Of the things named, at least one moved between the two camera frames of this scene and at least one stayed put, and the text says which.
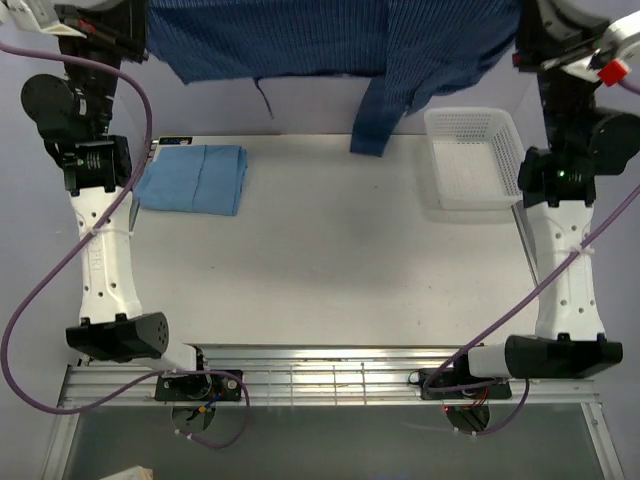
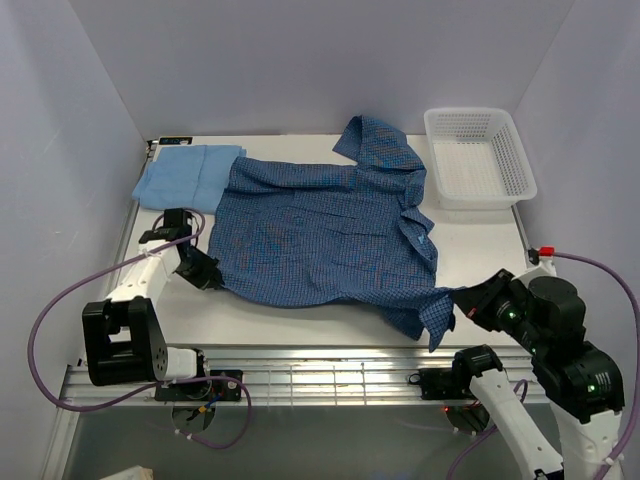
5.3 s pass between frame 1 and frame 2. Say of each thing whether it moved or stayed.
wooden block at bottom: stayed
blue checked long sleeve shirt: moved
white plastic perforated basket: stayed
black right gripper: moved
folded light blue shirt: stayed
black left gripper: moved
